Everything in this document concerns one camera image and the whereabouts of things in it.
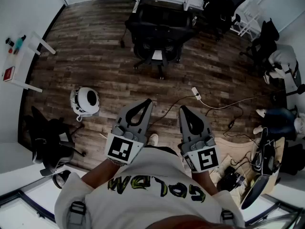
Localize wooden desk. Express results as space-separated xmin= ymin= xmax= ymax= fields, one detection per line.
xmin=213 ymin=136 xmax=286 ymax=201

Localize person's black trousers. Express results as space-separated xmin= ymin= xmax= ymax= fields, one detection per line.
xmin=142 ymin=145 xmax=179 ymax=157

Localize white metal rack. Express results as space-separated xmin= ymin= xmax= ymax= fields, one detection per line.
xmin=231 ymin=0 xmax=263 ymax=42

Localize black tripod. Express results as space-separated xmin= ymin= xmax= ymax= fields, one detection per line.
xmin=285 ymin=83 xmax=305 ymax=113

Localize black camera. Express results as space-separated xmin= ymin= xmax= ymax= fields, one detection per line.
xmin=218 ymin=166 xmax=246 ymax=192

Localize person's left white shoe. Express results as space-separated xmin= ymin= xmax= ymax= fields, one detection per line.
xmin=147 ymin=133 xmax=160 ymax=147

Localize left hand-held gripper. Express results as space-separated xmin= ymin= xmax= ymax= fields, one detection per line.
xmin=104 ymin=98 xmax=153 ymax=166

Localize thin black cable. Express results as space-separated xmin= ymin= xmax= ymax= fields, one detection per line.
xmin=147 ymin=95 xmax=195 ymax=130

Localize black mesh office chair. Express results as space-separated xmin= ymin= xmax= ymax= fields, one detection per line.
xmin=202 ymin=0 xmax=248 ymax=42

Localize white side table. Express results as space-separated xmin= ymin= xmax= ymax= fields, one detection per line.
xmin=0 ymin=31 xmax=57 ymax=93

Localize person's right forearm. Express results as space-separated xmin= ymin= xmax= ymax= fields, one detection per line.
xmin=190 ymin=170 xmax=219 ymax=197

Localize white power strip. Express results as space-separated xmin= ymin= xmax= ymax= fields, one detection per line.
xmin=191 ymin=86 xmax=203 ymax=100

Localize beaded bracelet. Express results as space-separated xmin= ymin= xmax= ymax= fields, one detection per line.
xmin=108 ymin=158 xmax=126 ymax=167

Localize teal bottle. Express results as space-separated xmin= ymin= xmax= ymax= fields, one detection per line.
xmin=13 ymin=34 xmax=27 ymax=55

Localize person's left forearm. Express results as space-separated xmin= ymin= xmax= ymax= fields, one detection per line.
xmin=81 ymin=157 xmax=124 ymax=190

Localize person's white printed t-shirt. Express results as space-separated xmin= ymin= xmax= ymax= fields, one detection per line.
xmin=54 ymin=146 xmax=246 ymax=229

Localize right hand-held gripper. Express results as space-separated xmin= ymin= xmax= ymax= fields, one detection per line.
xmin=179 ymin=104 xmax=220 ymax=173

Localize black round disc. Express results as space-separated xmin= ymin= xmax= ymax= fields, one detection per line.
xmin=240 ymin=174 xmax=271 ymax=210

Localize white cable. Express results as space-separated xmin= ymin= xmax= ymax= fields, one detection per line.
xmin=199 ymin=89 xmax=286 ymax=110

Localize red box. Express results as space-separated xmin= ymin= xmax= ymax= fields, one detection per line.
xmin=1 ymin=66 xmax=16 ymax=83

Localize grey harness strap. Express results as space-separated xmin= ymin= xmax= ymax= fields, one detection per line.
xmin=67 ymin=201 xmax=87 ymax=229
xmin=220 ymin=209 xmax=236 ymax=227

